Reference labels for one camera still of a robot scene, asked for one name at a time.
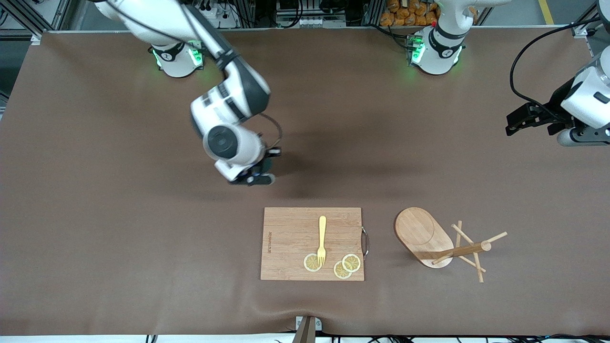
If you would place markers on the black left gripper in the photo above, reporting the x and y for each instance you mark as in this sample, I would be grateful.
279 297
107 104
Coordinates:
555 103

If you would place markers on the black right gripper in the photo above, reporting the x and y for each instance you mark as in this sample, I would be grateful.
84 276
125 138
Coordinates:
265 165

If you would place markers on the wooden mug tree rack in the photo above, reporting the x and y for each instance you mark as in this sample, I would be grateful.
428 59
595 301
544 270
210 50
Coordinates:
419 233

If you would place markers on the wooden cutting board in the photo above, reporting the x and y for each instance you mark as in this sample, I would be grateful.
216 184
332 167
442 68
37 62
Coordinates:
290 238

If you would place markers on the yellow plastic fork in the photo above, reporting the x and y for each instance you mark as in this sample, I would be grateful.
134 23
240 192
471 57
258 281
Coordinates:
322 228

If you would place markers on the lemon slice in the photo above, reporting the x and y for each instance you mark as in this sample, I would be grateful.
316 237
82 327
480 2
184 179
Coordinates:
351 263
339 272
310 263

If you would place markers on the white power strip with plugs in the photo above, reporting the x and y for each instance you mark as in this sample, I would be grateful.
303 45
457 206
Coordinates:
226 21

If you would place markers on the white socket strip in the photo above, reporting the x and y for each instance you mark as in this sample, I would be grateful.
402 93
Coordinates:
321 22

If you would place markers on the brown table mat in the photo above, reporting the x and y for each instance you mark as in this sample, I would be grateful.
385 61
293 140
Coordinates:
143 262

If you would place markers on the orange snack packets pile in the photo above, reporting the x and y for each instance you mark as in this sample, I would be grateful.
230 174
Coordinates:
405 14

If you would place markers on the black control box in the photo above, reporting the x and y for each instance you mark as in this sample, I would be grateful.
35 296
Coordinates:
290 7

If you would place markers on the white corner bracket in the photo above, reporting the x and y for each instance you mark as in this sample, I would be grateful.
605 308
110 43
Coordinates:
580 32
36 40

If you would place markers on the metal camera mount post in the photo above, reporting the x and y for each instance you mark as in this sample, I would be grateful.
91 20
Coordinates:
305 333

